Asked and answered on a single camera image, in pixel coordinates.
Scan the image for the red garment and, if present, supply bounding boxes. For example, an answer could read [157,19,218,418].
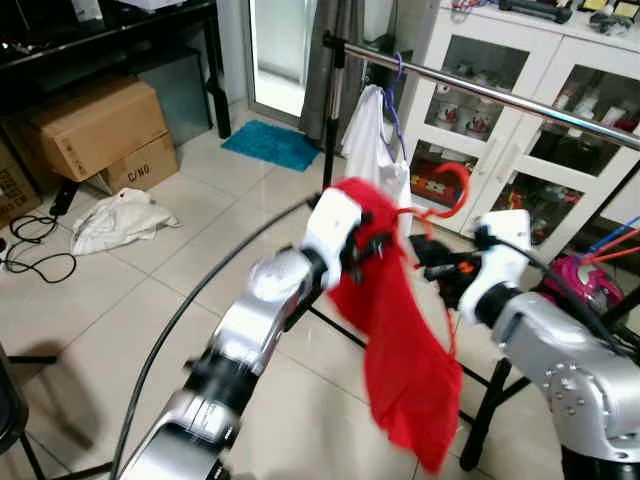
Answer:
[326,177,464,475]

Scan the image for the spare blue hanger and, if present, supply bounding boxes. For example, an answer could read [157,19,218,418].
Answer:
[580,215,640,259]

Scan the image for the spare red hanger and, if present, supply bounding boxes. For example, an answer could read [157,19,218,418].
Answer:
[585,240,640,266]

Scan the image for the plain white shirt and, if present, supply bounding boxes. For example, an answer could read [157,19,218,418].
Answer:
[342,85,413,208]

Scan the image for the pink vacuum cleaner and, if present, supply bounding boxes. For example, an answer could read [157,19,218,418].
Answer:
[540,255,626,316]

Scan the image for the teal floor mat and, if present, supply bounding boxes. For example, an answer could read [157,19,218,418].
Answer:
[220,120,321,173]

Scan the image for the metal clothes rack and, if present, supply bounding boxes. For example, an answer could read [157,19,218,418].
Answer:
[300,30,640,473]

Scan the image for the white glass door cabinet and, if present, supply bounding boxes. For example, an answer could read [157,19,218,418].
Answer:
[400,0,640,263]

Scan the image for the glass door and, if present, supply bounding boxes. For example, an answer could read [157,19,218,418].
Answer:
[245,0,321,121]

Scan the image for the grey curtain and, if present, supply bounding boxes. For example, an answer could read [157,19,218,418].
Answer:
[300,0,366,141]

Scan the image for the crumpled white cloth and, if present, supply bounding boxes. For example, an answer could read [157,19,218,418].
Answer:
[70,188,181,256]

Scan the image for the grey storage bin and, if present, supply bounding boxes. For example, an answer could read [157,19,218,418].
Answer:
[140,50,213,146]

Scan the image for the large cardboard box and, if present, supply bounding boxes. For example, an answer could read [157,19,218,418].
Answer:
[20,75,169,183]

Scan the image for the black desk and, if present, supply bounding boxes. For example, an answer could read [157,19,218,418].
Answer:
[0,0,233,141]

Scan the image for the dark brown cardboard box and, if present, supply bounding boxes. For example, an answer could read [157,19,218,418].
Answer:
[0,140,41,226]

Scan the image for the black chair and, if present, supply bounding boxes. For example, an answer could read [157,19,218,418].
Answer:
[0,340,113,480]

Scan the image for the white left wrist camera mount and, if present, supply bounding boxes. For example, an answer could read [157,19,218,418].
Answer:
[303,187,363,288]

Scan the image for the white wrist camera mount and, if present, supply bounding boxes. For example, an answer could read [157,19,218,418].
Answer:
[458,210,533,323]
[303,187,363,288]

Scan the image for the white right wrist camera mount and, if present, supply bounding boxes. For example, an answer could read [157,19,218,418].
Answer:
[458,210,533,323]

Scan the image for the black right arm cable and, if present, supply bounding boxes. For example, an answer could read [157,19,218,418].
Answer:
[508,238,640,353]

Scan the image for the purple wire hanger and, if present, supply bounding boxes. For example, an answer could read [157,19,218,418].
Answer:
[385,52,411,161]

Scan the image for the black floor cable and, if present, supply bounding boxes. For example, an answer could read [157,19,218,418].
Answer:
[0,180,81,286]

